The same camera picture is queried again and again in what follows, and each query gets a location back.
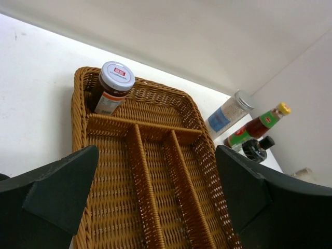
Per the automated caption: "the dark jam jar white lid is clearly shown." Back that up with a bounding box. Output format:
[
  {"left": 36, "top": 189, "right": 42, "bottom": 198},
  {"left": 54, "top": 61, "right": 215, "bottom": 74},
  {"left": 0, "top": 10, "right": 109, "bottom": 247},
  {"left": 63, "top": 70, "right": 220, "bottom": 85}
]
[{"left": 89, "top": 61, "right": 135, "bottom": 116}]

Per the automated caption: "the brown wicker divided tray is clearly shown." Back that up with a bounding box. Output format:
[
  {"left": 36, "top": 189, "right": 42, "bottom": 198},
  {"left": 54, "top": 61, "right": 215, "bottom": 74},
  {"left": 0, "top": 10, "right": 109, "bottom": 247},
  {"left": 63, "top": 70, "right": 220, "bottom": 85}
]
[{"left": 71, "top": 67, "right": 242, "bottom": 248}]

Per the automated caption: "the black-capped white bottle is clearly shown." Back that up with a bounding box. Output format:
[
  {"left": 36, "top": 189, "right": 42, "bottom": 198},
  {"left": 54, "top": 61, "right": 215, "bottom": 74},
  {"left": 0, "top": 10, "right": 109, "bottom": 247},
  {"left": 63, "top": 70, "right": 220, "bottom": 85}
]
[{"left": 240, "top": 136, "right": 275, "bottom": 163}]

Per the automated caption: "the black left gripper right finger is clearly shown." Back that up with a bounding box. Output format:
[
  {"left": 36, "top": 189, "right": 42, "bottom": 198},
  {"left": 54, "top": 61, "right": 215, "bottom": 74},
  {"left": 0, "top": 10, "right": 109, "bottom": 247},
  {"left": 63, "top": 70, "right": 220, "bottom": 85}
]
[{"left": 215, "top": 145, "right": 331, "bottom": 248}]

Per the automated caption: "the tall white silver-capped shaker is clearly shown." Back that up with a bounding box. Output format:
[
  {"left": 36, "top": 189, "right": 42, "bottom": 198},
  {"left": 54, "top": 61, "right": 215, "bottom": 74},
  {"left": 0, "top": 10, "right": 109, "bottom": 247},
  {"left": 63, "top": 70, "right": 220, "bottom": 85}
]
[{"left": 205, "top": 90, "right": 255, "bottom": 140}]

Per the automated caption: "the red sauce bottle yellow cap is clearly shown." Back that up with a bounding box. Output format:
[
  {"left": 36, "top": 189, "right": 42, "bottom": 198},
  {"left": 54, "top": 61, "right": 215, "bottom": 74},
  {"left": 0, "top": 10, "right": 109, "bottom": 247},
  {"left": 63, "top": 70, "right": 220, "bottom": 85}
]
[{"left": 223, "top": 102, "right": 291, "bottom": 148}]

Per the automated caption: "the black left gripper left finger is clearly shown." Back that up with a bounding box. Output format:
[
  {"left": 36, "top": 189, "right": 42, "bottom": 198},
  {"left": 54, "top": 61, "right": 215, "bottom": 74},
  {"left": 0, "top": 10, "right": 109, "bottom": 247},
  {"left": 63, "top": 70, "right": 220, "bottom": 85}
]
[{"left": 1, "top": 145, "right": 99, "bottom": 248}]

